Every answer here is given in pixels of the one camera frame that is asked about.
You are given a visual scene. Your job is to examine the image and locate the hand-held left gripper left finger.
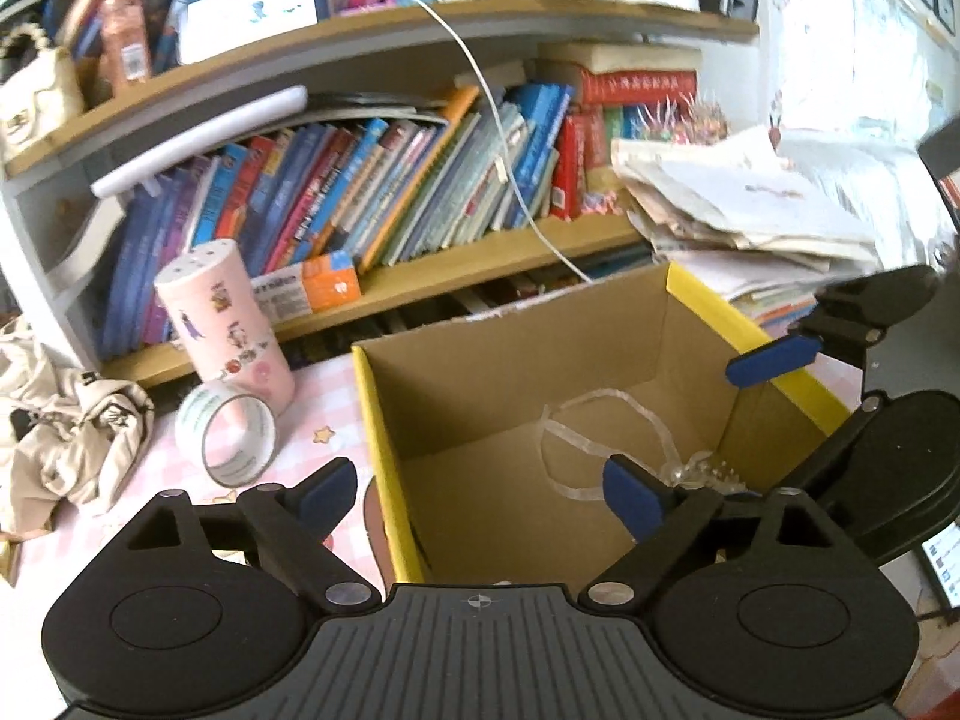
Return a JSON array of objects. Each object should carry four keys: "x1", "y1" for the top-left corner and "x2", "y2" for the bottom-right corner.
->
[{"x1": 124, "y1": 457, "x2": 383, "y2": 614}]

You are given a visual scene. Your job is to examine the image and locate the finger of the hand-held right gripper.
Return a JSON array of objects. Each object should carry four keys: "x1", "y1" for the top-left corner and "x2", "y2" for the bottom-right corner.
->
[
  {"x1": 726, "y1": 265, "x2": 942, "y2": 389},
  {"x1": 780, "y1": 394, "x2": 893, "y2": 500}
]

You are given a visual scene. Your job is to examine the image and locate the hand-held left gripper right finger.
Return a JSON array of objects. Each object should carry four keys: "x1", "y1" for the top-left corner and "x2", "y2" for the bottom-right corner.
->
[{"x1": 581, "y1": 456, "x2": 835, "y2": 612}]

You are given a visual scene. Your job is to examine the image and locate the yellow-edged cardboard box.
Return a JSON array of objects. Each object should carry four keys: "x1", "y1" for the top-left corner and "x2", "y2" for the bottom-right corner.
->
[{"x1": 351, "y1": 262, "x2": 856, "y2": 587}]

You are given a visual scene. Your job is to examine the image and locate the clear plastic strip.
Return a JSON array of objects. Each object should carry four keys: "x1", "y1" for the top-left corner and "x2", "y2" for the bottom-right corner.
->
[{"x1": 540, "y1": 388, "x2": 745, "y2": 505}]

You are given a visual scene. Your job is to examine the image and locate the pink checked desk mat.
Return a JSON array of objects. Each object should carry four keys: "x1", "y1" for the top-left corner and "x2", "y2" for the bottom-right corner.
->
[{"x1": 11, "y1": 349, "x2": 871, "y2": 720}]

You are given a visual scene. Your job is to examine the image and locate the smartphone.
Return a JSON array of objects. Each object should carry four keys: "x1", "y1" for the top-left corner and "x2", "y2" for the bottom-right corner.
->
[{"x1": 913, "y1": 529, "x2": 960, "y2": 610}]

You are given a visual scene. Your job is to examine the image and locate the clear tape roll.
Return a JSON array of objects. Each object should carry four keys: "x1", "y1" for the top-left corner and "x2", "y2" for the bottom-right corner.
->
[{"x1": 175, "y1": 381, "x2": 278, "y2": 488}]

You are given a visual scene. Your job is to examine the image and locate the pile of papers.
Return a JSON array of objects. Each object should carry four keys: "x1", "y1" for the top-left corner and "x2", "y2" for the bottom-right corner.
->
[{"x1": 611, "y1": 124, "x2": 927, "y2": 320}]

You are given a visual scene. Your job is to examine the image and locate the orange tissue packet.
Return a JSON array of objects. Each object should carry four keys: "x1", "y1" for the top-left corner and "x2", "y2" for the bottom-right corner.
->
[{"x1": 251, "y1": 251, "x2": 362, "y2": 325}]

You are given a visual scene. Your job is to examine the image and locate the pink sticker-covered cylinder container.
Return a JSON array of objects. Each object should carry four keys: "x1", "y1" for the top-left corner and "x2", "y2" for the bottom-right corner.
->
[{"x1": 154, "y1": 238, "x2": 296, "y2": 417}]

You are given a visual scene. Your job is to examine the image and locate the beige cloth bag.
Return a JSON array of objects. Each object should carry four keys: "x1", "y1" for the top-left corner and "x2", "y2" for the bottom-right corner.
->
[{"x1": 0, "y1": 315, "x2": 156, "y2": 533}]

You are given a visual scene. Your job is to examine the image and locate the thick red book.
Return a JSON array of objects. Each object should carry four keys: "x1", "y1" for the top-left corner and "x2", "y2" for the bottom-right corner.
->
[{"x1": 577, "y1": 67, "x2": 700, "y2": 107}]

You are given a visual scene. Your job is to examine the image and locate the row of colourful books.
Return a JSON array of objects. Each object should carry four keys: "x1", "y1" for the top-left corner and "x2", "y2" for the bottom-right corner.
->
[{"x1": 101, "y1": 81, "x2": 582, "y2": 361}]

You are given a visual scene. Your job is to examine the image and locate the white lamp bar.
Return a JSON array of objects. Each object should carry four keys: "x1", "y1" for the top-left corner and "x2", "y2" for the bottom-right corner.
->
[{"x1": 90, "y1": 86, "x2": 310, "y2": 200}]

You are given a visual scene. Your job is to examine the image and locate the grey and wood bookshelf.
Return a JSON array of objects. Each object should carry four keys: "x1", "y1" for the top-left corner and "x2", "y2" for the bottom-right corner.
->
[{"x1": 0, "y1": 0, "x2": 762, "y2": 391}]

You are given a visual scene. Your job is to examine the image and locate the white box with blue print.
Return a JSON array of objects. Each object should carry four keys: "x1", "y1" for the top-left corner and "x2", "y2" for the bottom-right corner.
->
[{"x1": 180, "y1": 0, "x2": 332, "y2": 66}]

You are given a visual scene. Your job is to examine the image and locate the pink bottle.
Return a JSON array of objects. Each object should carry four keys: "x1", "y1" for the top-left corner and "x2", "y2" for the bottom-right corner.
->
[{"x1": 100, "y1": 0, "x2": 156, "y2": 100}]

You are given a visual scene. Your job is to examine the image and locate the white cable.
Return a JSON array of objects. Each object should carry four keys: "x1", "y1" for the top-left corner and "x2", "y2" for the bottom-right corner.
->
[{"x1": 330, "y1": 0, "x2": 595, "y2": 286}]

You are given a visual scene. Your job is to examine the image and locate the white handbag with pearl handle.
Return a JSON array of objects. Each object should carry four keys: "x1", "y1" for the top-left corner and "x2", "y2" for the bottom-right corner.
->
[{"x1": 0, "y1": 22, "x2": 87, "y2": 162}]

